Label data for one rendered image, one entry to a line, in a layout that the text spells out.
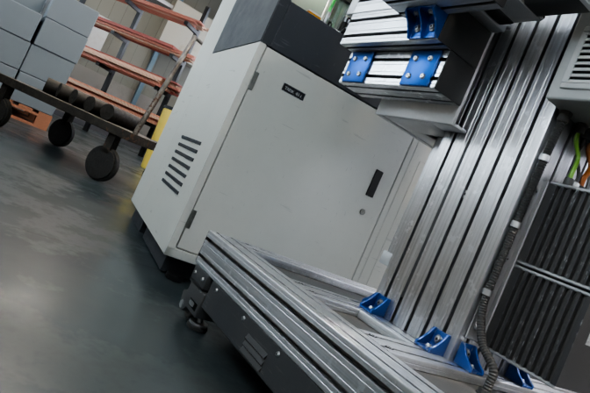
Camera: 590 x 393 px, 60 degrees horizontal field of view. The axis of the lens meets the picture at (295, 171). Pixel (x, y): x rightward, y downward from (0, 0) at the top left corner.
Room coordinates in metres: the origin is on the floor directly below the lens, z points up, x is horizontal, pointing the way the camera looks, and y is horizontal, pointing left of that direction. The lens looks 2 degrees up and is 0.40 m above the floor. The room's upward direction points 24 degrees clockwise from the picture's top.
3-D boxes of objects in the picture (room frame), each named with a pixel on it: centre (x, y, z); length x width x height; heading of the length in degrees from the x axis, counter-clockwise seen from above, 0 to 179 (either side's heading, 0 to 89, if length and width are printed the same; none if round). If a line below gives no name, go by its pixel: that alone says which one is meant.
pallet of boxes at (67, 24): (4.97, 2.88, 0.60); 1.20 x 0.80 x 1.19; 33
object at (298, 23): (1.75, -0.04, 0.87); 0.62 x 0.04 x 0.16; 115
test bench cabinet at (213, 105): (1.99, 0.07, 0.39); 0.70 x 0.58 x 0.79; 115
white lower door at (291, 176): (1.73, -0.05, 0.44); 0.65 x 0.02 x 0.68; 115
